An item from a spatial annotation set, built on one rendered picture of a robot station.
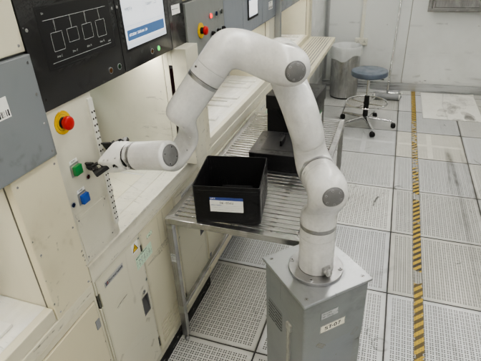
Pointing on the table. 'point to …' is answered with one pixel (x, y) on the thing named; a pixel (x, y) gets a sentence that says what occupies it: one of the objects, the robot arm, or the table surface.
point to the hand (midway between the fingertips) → (97, 156)
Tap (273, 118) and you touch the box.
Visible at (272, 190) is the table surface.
